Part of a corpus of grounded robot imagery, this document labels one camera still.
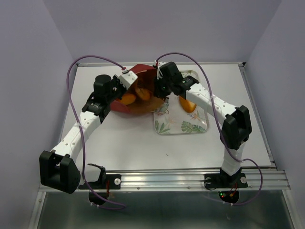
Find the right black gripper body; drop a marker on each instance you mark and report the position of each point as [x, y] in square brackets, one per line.
[162, 87]

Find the aluminium mounting rail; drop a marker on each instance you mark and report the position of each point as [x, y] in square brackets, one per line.
[192, 180]

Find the long orange baguette bread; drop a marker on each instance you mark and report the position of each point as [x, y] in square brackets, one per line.
[143, 94]

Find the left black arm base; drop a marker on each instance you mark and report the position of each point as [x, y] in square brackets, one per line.
[103, 186]

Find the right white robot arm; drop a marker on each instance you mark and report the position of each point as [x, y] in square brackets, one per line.
[233, 122]

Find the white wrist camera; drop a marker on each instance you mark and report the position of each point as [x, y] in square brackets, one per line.
[127, 79]
[157, 66]

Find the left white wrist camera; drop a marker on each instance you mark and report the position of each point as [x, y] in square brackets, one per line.
[127, 79]

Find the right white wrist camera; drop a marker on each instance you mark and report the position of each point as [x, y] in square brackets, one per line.
[157, 66]

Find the floral patterned tray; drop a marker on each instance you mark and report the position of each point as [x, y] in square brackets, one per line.
[173, 120]

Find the red brown paper bag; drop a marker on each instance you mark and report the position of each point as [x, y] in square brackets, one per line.
[145, 75]

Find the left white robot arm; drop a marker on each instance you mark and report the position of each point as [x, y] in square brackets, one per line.
[57, 167]

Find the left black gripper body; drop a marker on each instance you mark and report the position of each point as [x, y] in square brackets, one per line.
[117, 89]

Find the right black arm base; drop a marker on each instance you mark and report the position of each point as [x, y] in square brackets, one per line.
[228, 185]

